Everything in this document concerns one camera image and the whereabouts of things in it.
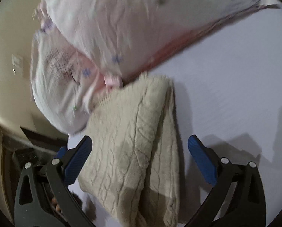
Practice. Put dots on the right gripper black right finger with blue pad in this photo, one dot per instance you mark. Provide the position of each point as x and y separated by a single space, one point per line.
248 204

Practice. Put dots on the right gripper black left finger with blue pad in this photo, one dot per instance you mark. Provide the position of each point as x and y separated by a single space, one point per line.
42 196

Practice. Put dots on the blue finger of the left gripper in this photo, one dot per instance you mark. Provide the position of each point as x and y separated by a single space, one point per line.
62 151

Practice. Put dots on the beige knitted sweater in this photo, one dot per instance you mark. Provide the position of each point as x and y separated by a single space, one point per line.
133 169

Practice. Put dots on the white pink left pillow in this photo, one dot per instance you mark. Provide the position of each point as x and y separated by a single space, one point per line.
64 82

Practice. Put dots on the white pink pillow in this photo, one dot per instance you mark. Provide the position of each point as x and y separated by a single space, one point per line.
64 82
125 37

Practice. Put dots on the white pink right pillow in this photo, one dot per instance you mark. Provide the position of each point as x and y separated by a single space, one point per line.
125 37

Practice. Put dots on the wall light switch plate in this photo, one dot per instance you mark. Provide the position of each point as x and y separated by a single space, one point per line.
17 65

